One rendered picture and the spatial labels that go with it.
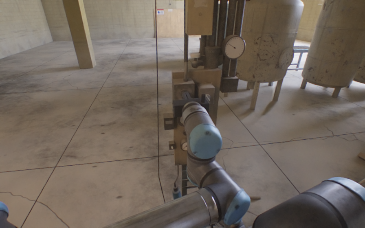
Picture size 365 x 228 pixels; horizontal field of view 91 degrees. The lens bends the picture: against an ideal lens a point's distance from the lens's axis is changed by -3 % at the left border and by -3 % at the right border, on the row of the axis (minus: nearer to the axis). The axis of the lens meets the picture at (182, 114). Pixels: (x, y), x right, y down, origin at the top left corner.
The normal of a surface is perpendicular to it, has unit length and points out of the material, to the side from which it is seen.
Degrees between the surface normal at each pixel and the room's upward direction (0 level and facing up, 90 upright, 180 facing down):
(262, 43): 90
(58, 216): 0
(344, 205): 15
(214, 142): 85
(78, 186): 0
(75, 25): 90
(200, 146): 85
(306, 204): 22
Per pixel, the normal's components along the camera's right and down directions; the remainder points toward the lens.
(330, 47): -0.76, 0.32
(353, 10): -0.52, 0.42
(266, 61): -0.14, 0.48
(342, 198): 0.04, -0.83
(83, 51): 0.16, 0.48
